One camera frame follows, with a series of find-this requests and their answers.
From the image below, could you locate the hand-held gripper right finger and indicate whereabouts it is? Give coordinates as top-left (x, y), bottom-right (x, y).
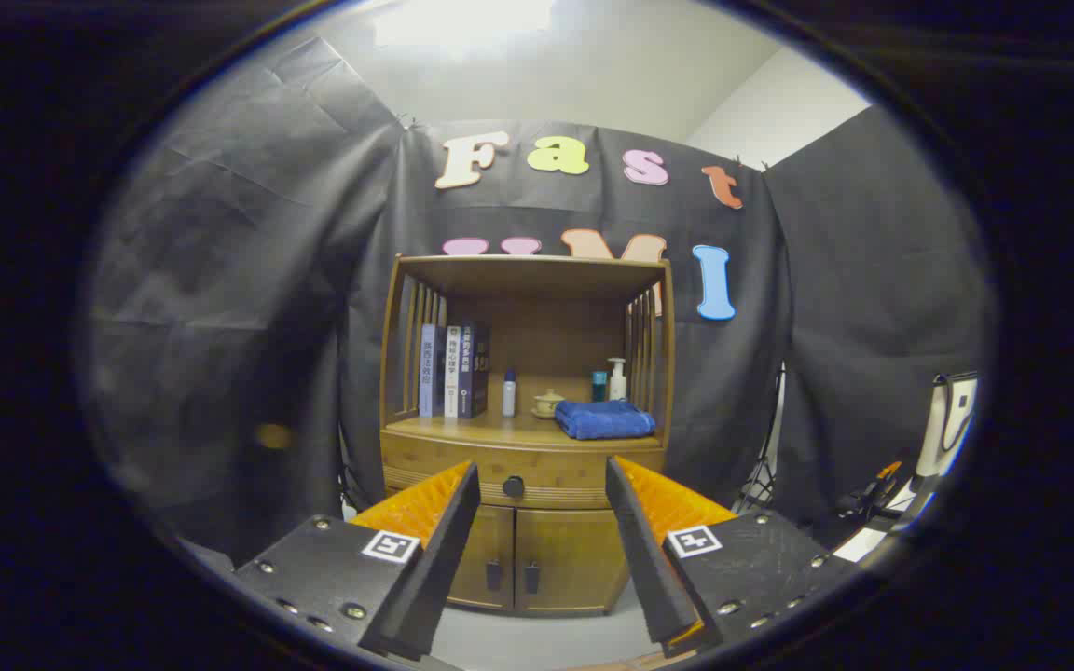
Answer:
top-left (605, 455), bottom-right (860, 655)

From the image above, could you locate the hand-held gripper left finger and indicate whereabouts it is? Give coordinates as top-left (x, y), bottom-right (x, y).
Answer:
top-left (234, 461), bottom-right (482, 663)

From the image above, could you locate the wooden drawer with black knob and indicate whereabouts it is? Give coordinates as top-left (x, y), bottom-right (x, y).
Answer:
top-left (383, 445), bottom-right (667, 510)

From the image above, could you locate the wooden cabinet door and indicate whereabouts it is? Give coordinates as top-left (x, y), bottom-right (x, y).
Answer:
top-left (515, 508), bottom-right (633, 617)
top-left (448, 503), bottom-right (516, 612)

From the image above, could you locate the wooden countertop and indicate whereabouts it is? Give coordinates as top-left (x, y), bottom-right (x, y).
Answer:
top-left (386, 410), bottom-right (667, 454)

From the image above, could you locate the wooden cabinet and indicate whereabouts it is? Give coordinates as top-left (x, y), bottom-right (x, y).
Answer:
top-left (379, 253), bottom-right (676, 618)

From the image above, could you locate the blue folded towel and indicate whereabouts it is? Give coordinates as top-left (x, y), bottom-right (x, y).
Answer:
top-left (554, 400), bottom-right (657, 441)

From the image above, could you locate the black light stand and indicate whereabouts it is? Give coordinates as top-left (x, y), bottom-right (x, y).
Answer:
top-left (737, 363), bottom-right (786, 514)

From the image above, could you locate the white spine book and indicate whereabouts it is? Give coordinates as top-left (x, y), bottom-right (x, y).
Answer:
top-left (444, 325), bottom-right (463, 418)

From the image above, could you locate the light purple book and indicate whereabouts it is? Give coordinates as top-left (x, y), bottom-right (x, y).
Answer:
top-left (419, 323), bottom-right (446, 418)

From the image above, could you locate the dark blue book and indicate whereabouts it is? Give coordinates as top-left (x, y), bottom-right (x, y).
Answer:
top-left (459, 321), bottom-right (491, 418)

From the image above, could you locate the black and orange tool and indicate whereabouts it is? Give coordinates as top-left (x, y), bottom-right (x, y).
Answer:
top-left (837, 457), bottom-right (911, 523)

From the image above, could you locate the white bag with dark trim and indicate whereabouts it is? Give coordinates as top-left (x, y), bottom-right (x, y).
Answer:
top-left (915, 371), bottom-right (979, 482)

